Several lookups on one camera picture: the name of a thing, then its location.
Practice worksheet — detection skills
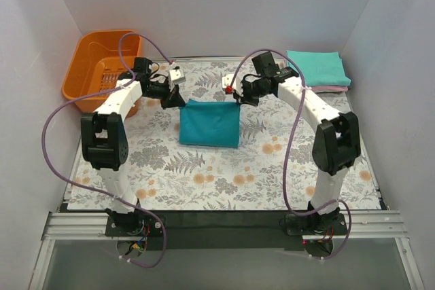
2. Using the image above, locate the teal t shirt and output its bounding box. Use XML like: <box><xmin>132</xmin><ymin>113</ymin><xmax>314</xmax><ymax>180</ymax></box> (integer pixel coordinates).
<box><xmin>179</xmin><ymin>99</ymin><xmax>241</xmax><ymax>148</ymax></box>

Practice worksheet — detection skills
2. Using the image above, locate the purple cable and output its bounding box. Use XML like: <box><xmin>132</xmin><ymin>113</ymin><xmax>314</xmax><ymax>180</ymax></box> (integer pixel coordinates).
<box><xmin>41</xmin><ymin>32</ymin><xmax>177</xmax><ymax>268</ymax></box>
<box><xmin>229</xmin><ymin>48</ymin><xmax>351</xmax><ymax>261</ymax></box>

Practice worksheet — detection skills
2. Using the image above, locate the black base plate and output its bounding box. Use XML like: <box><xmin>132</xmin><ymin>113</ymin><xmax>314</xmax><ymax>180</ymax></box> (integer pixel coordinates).
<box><xmin>105</xmin><ymin>211</ymin><xmax>347</xmax><ymax>251</ymax></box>

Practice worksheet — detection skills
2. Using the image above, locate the floral table mat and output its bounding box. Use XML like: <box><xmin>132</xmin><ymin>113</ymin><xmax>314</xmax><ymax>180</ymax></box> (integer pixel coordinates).
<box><xmin>65</xmin><ymin>59</ymin><xmax>381</xmax><ymax>210</ymax></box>

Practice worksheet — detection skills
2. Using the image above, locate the orange plastic basket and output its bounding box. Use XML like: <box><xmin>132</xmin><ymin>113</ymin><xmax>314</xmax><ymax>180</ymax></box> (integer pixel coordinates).
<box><xmin>62</xmin><ymin>30</ymin><xmax>142</xmax><ymax>100</ymax></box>

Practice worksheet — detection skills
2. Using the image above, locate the folded mint green shirt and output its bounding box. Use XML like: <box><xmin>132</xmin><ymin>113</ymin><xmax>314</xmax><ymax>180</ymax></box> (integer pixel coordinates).
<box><xmin>285</xmin><ymin>50</ymin><xmax>352</xmax><ymax>87</ymax></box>

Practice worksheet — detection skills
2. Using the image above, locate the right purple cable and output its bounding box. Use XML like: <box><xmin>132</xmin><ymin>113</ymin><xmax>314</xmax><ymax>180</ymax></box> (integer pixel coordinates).
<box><xmin>229</xmin><ymin>48</ymin><xmax>351</xmax><ymax>261</ymax></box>

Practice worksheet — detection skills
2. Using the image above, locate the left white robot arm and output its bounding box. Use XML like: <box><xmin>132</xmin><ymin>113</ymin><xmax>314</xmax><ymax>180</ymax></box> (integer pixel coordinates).
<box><xmin>80</xmin><ymin>57</ymin><xmax>186</xmax><ymax>236</ymax></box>

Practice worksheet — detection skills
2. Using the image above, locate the aluminium frame rail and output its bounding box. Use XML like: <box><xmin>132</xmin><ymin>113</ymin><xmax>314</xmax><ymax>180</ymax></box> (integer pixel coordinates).
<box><xmin>30</xmin><ymin>210</ymin><xmax>424</xmax><ymax>289</ymax></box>

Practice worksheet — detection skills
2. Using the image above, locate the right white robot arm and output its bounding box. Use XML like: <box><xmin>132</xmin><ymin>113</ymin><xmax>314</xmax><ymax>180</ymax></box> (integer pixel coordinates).
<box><xmin>222</xmin><ymin>49</ymin><xmax>361</xmax><ymax>236</ymax></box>

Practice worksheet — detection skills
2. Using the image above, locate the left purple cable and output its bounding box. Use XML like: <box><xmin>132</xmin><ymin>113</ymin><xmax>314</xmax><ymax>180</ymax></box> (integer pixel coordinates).
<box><xmin>41</xmin><ymin>32</ymin><xmax>177</xmax><ymax>268</ymax></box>

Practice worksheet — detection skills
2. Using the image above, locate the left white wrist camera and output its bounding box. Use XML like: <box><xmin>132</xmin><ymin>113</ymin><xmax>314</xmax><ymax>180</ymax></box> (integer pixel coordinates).
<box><xmin>169</xmin><ymin>68</ymin><xmax>186</xmax><ymax>85</ymax></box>

